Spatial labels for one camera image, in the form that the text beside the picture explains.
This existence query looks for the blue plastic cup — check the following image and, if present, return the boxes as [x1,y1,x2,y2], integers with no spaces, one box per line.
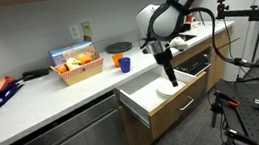
[117,56,134,75]

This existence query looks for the wooden drawer with metal handle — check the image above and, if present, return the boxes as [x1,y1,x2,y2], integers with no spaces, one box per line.
[114,60,215,145]

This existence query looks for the white wall outlet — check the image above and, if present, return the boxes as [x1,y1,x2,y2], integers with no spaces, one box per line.
[68,24,82,41]

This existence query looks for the black stapler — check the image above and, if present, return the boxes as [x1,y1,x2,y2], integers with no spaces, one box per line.
[21,67,51,81]

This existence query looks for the black cooktop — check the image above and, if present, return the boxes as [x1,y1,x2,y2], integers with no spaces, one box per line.
[179,31,199,43]

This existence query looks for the stack of white plates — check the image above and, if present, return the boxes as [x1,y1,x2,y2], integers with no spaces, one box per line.
[154,77,188,100]

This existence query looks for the orange toy fruit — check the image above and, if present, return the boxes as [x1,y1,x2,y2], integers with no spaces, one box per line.
[57,63,70,75]

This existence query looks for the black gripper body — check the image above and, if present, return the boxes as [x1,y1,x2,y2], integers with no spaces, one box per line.
[151,48,175,68]

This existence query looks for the black built-in oven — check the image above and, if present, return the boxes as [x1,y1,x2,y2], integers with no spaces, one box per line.
[170,47,219,117]

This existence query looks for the thick black robot hose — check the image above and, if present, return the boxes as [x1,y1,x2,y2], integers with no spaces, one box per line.
[135,0,259,84]

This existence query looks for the white yellow toy food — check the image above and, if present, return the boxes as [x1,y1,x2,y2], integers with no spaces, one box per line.
[64,56,84,72]

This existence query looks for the black clamp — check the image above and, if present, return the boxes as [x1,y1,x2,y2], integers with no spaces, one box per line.
[216,125,259,145]

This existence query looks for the thin black camera cable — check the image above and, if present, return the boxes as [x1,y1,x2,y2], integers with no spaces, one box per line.
[222,16,248,67]

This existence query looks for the blue toy food box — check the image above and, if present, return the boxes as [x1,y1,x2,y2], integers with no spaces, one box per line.
[46,40,100,68]

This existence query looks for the wooden base cabinet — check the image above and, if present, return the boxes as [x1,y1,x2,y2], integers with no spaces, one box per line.
[166,26,241,95]

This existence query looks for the olive wall switch plate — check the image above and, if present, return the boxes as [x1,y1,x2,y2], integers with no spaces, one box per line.
[81,20,93,37]

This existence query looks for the red fire extinguisher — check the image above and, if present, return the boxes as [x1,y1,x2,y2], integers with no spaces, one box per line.
[183,12,197,25]

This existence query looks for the black round plate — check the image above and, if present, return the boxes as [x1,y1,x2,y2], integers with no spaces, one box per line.
[105,40,134,55]

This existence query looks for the orange plastic cup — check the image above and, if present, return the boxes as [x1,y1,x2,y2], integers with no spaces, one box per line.
[111,52,126,69]

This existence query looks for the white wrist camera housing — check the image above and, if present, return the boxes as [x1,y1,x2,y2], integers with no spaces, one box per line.
[168,35,190,53]

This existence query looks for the stainless steel dishwasher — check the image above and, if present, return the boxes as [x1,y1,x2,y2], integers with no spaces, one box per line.
[0,88,132,145]

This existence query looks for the wooden cabinet door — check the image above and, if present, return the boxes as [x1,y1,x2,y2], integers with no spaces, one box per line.
[119,98,183,145]

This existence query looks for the wicker basket with items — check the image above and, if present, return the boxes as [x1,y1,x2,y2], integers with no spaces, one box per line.
[49,56,108,90]

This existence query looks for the yellow toy corn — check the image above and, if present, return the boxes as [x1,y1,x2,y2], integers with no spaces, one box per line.
[76,52,92,65]

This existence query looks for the small black container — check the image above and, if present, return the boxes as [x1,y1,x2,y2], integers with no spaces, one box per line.
[178,22,194,33]

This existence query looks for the black perforated robot cart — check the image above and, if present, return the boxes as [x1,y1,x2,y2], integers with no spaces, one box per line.
[212,75,259,145]

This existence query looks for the clamp with orange handle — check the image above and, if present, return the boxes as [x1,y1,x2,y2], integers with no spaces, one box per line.
[206,87,244,130]

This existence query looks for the green toy vegetable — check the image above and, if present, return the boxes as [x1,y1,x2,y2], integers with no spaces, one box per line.
[89,50,100,62]

